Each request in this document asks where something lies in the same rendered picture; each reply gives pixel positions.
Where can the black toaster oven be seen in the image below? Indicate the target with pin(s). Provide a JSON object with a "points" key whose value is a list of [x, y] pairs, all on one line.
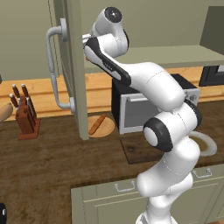
{"points": [[132, 112]]}

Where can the olive cabinet door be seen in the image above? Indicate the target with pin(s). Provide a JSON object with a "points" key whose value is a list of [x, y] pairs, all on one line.
{"points": [[76, 73], [214, 26]]}

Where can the round wooden plate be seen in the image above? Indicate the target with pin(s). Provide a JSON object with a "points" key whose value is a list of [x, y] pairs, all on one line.
{"points": [[105, 128]]}

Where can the black microwave oven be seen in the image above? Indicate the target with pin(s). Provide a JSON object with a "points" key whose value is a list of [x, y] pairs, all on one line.
{"points": [[211, 75]]}

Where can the olive drawer front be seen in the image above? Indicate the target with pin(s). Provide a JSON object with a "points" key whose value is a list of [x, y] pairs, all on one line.
{"points": [[208, 182], [105, 195]]}

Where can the white plate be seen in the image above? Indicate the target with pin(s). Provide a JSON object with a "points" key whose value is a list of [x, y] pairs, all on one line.
{"points": [[208, 145]]}

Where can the brown baguette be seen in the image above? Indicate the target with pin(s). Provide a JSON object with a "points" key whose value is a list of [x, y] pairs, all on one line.
{"points": [[97, 124]]}

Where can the black round object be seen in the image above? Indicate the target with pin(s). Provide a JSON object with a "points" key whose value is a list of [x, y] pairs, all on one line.
{"points": [[2, 213]]}

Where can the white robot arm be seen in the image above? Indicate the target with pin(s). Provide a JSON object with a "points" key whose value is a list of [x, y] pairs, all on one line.
{"points": [[163, 87]]}

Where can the wooden knife block with knives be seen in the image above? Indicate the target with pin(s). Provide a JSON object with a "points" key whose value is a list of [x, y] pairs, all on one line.
{"points": [[26, 119]]}

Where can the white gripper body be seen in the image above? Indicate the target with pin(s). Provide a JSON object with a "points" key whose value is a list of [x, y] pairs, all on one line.
{"points": [[86, 36]]}

